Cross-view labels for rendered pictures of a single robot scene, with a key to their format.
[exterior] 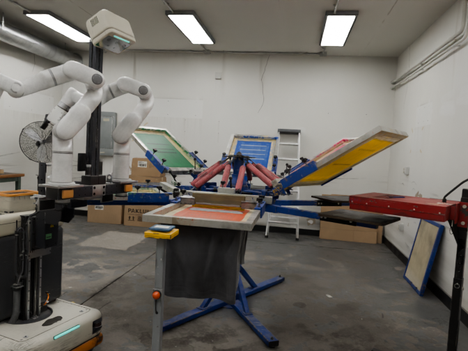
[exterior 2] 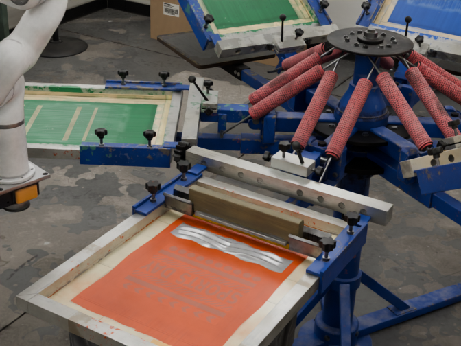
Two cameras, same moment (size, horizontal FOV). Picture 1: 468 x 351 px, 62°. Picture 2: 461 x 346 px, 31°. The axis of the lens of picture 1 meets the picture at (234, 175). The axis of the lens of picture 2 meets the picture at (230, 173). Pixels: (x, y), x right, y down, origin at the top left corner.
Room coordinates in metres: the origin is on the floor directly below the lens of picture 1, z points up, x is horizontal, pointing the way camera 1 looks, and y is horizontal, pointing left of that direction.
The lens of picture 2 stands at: (0.73, -0.58, 2.19)
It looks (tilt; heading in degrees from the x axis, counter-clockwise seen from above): 27 degrees down; 21
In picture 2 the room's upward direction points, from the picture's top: 2 degrees clockwise
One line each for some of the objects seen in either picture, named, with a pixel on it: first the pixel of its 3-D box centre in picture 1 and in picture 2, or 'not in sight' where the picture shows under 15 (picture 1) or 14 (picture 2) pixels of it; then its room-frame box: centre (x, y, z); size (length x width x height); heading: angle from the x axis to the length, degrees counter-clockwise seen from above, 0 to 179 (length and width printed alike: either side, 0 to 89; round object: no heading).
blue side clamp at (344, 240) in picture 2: (260, 209); (337, 254); (2.60, -0.19, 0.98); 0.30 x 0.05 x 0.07; 171
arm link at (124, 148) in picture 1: (122, 141); (1, 94); (2.35, 0.68, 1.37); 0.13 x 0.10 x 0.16; 10
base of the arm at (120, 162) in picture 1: (119, 167); (5, 146); (2.36, 0.69, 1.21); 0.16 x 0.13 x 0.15; 66
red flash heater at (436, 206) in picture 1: (407, 205); not in sight; (2.56, -1.14, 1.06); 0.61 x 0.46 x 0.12; 51
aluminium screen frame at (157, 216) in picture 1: (211, 211); (204, 264); (2.40, 0.12, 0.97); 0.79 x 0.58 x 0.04; 171
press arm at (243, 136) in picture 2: (166, 202); (188, 141); (3.22, 0.54, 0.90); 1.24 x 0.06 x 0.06; 111
